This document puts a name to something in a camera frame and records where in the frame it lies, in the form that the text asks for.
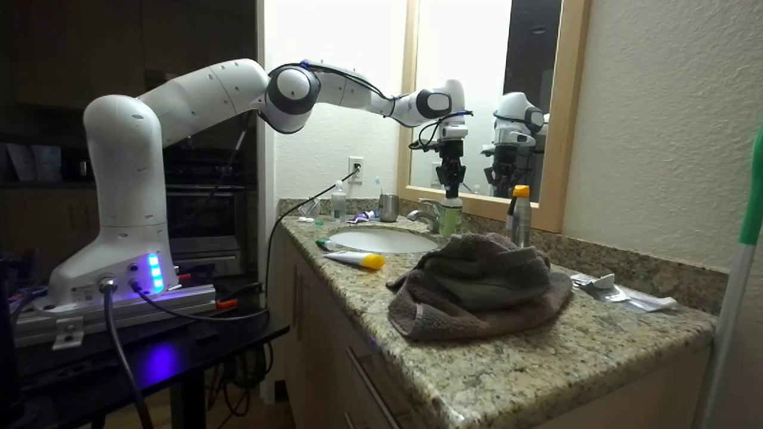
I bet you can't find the white oval sink basin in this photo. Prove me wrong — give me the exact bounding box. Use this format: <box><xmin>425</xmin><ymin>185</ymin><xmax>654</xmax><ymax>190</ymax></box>
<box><xmin>328</xmin><ymin>223</ymin><xmax>441</xmax><ymax>257</ymax></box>

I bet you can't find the white crumpled packet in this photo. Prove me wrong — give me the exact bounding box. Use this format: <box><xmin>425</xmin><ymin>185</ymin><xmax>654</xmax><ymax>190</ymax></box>
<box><xmin>571</xmin><ymin>269</ymin><xmax>681</xmax><ymax>315</ymax></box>

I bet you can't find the clear lens solution bottle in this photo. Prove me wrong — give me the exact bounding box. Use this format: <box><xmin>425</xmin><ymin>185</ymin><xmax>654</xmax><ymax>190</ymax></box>
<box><xmin>331</xmin><ymin>184</ymin><xmax>354</xmax><ymax>220</ymax></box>

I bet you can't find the grey towel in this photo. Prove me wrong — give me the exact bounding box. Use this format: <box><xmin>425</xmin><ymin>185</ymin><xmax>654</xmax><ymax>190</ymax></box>
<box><xmin>387</xmin><ymin>231</ymin><xmax>576</xmax><ymax>344</ymax></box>

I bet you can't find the granite bathroom counter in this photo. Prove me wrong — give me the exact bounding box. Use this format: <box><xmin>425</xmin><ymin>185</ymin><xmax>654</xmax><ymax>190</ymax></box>
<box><xmin>266</xmin><ymin>223</ymin><xmax>716</xmax><ymax>429</ymax></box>

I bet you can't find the black robot cart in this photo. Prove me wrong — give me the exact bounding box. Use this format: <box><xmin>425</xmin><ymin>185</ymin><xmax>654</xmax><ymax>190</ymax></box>
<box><xmin>0</xmin><ymin>272</ymin><xmax>294</xmax><ymax>429</ymax></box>

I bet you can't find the chrome faucet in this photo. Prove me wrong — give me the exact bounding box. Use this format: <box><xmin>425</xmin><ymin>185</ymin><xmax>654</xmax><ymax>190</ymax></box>
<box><xmin>406</xmin><ymin>198</ymin><xmax>443</xmax><ymax>235</ymax></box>

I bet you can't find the metal robot mounting plate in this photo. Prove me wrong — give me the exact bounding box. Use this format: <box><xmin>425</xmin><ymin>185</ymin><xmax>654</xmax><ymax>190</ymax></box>
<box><xmin>12</xmin><ymin>281</ymin><xmax>222</xmax><ymax>349</ymax></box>

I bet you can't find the wood framed wall mirror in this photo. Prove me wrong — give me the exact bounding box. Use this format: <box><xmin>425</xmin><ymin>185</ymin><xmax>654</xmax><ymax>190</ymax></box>
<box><xmin>394</xmin><ymin>0</ymin><xmax>594</xmax><ymax>234</ymax></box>

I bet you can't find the dark background cabinet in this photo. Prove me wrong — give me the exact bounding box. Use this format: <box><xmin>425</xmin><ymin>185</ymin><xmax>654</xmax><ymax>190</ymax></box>
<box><xmin>0</xmin><ymin>0</ymin><xmax>263</xmax><ymax>275</ymax></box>

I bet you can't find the green white toothpaste tube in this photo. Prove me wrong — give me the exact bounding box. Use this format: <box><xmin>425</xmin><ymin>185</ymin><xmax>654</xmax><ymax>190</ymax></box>
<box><xmin>313</xmin><ymin>235</ymin><xmax>354</xmax><ymax>255</ymax></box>

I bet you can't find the white blue lotion tube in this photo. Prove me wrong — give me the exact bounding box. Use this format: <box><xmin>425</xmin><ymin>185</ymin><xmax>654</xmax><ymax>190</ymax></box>
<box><xmin>323</xmin><ymin>248</ymin><xmax>388</xmax><ymax>274</ymax></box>

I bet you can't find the green pump soap bottle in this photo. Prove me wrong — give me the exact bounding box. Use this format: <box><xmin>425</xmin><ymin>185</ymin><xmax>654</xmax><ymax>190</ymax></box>
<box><xmin>436</xmin><ymin>187</ymin><xmax>465</xmax><ymax>240</ymax></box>

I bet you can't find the black power cable with plug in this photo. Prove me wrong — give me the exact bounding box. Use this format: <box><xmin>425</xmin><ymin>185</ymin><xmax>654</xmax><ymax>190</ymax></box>
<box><xmin>260</xmin><ymin>164</ymin><xmax>363</xmax><ymax>294</ymax></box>

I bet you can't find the green white mop handle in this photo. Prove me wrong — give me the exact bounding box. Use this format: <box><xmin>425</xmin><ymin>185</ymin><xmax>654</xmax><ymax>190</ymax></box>
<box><xmin>690</xmin><ymin>125</ymin><xmax>763</xmax><ymax>429</ymax></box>

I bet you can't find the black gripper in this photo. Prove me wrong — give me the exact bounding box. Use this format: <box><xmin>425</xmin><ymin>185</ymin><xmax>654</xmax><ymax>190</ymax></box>
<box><xmin>431</xmin><ymin>141</ymin><xmax>473</xmax><ymax>200</ymax></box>

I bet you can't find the black base cable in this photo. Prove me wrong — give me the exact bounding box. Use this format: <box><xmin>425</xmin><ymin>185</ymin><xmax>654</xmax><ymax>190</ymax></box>
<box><xmin>130</xmin><ymin>279</ymin><xmax>273</xmax><ymax>325</ymax></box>

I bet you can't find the metal cup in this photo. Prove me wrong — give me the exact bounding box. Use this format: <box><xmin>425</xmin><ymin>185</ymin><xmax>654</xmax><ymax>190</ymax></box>
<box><xmin>377</xmin><ymin>190</ymin><xmax>400</xmax><ymax>223</ymax></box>

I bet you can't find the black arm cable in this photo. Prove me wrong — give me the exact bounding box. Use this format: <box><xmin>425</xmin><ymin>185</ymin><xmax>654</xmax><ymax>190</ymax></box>
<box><xmin>294</xmin><ymin>58</ymin><xmax>400</xmax><ymax>106</ymax></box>

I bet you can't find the grey base cable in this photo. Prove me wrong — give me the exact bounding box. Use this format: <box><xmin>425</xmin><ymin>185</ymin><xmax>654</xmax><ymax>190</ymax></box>
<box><xmin>95</xmin><ymin>275</ymin><xmax>158</xmax><ymax>429</ymax></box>

